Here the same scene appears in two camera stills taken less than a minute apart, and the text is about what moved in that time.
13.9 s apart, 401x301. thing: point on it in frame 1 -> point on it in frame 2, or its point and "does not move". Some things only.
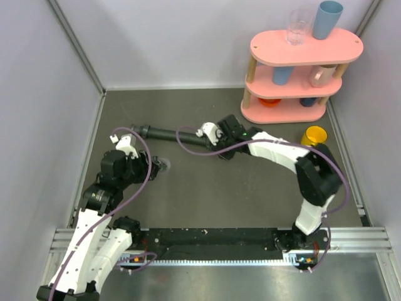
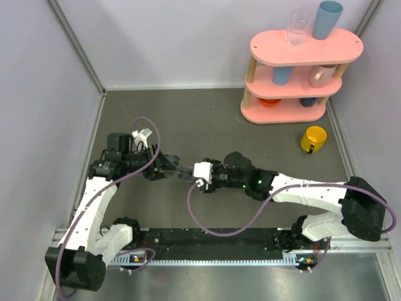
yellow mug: [314, 135] does not move
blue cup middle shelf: [281, 75] does not move
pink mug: [321, 76] does not move
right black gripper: [226, 156] -> [210, 187]
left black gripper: [144, 167] -> [161, 168]
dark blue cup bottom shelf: [307, 101] does not move
